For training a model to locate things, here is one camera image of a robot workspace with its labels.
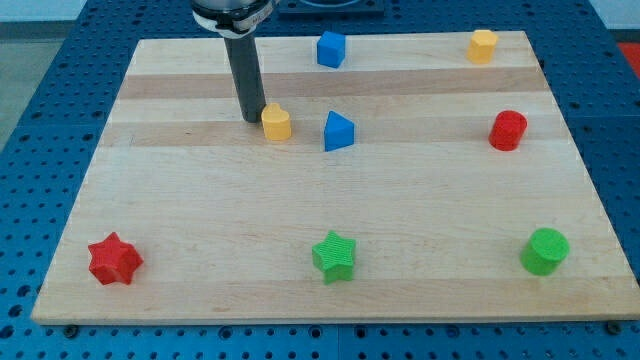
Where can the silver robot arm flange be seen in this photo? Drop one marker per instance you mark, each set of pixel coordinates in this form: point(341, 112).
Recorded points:
point(232, 19)

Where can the green star block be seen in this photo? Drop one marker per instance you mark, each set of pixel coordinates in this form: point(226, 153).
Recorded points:
point(335, 257)

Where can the red star block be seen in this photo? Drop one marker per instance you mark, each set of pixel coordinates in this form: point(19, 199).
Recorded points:
point(113, 260)

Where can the blue triangle block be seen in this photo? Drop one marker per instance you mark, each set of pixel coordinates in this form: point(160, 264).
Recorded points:
point(338, 132)

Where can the yellow heart block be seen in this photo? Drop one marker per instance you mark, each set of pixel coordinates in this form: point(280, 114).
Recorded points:
point(276, 122)

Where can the wooden board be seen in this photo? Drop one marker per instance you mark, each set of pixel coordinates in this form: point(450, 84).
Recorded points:
point(225, 219)

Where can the blue cube block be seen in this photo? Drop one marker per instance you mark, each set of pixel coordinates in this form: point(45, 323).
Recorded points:
point(331, 49)

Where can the dark grey pointer rod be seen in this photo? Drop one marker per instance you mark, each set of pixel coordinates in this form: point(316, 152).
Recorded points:
point(245, 68)

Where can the red cylinder block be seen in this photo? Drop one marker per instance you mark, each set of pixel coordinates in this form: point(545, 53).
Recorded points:
point(507, 131)

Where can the yellow hexagon block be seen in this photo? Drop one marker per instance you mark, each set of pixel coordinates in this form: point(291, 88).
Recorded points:
point(482, 46)

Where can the green cylinder block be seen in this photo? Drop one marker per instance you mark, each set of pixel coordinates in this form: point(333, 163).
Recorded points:
point(544, 251)

